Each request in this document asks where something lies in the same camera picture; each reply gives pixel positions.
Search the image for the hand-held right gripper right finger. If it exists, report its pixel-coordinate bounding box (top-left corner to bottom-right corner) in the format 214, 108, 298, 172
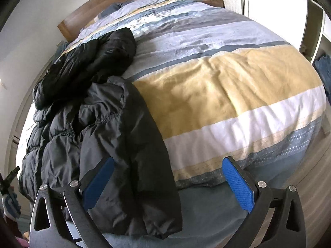
222, 156, 307, 248

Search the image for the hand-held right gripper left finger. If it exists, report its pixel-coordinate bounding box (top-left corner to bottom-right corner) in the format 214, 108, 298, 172
30, 156, 116, 248

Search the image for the wooden nightstand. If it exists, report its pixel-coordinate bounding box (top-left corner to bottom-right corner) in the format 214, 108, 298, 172
200, 0, 225, 8

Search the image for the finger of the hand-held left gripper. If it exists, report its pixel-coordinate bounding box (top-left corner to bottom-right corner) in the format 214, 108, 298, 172
0, 167, 20, 195

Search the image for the blue clothes pile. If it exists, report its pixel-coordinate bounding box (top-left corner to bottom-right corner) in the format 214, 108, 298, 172
312, 54, 331, 97

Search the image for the white sliding wardrobe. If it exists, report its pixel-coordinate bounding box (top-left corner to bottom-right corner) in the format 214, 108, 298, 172
207, 0, 331, 66

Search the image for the black puffer coat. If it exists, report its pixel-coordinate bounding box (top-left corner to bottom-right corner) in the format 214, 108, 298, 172
18, 27, 183, 240

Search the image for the striped duvet bed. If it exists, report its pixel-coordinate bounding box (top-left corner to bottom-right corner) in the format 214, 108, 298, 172
19, 0, 327, 190

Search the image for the blue-grey cloth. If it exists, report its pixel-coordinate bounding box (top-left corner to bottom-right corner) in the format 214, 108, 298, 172
55, 41, 70, 55

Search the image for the wooden headboard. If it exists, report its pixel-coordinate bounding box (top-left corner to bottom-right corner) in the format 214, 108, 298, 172
57, 0, 181, 42

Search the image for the grey-blue pillow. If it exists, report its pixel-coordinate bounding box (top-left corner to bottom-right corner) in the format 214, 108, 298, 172
99, 2, 122, 19

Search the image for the blue bed sheet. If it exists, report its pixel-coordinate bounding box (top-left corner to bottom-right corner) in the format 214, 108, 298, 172
100, 157, 321, 248

